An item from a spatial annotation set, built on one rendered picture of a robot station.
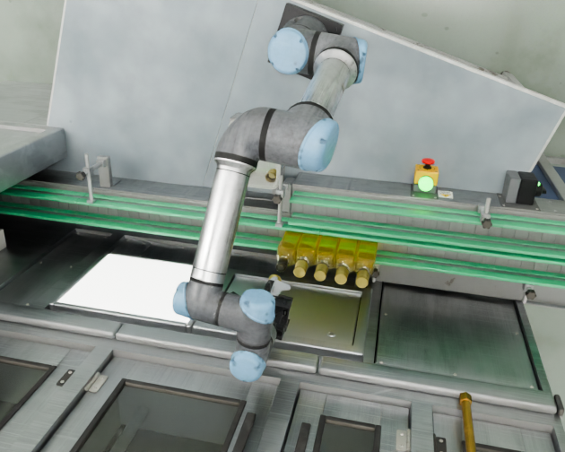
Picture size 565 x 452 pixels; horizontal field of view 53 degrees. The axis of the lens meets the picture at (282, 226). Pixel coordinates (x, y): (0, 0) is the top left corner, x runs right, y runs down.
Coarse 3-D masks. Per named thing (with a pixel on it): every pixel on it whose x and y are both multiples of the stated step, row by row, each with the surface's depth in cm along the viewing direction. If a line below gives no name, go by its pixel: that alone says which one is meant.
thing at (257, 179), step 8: (232, 120) 178; (256, 168) 191; (264, 168) 190; (272, 168) 189; (280, 168) 181; (256, 176) 191; (264, 176) 191; (248, 184) 186; (256, 184) 186; (264, 184) 186; (272, 184) 186
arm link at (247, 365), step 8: (240, 344) 130; (272, 344) 129; (240, 352) 120; (248, 352) 120; (256, 352) 121; (264, 352) 122; (232, 360) 121; (240, 360) 119; (248, 360) 119; (256, 360) 120; (264, 360) 122; (232, 368) 121; (240, 368) 120; (248, 368) 120; (256, 368) 120; (264, 368) 122; (240, 376) 121; (248, 376) 121; (256, 376) 120
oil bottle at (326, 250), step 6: (324, 240) 171; (330, 240) 171; (336, 240) 172; (318, 246) 168; (324, 246) 168; (330, 246) 168; (336, 246) 169; (318, 252) 164; (324, 252) 164; (330, 252) 164; (318, 258) 163; (324, 258) 163; (330, 258) 163; (330, 264) 163; (330, 270) 165
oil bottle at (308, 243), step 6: (306, 234) 174; (312, 234) 174; (300, 240) 170; (306, 240) 170; (312, 240) 170; (318, 240) 172; (300, 246) 167; (306, 246) 167; (312, 246) 167; (300, 252) 164; (306, 252) 164; (312, 252) 164; (312, 258) 164; (312, 264) 165
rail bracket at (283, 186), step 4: (280, 176) 169; (280, 180) 170; (280, 184) 170; (284, 184) 176; (288, 184) 176; (280, 188) 171; (284, 188) 172; (288, 188) 177; (276, 192) 171; (280, 192) 171; (284, 192) 172; (276, 196) 167; (280, 196) 167; (284, 196) 173; (276, 200) 167; (280, 200) 167; (280, 204) 173; (280, 208) 174; (280, 212) 174; (280, 216) 175; (280, 220) 175; (276, 224) 175; (280, 224) 175
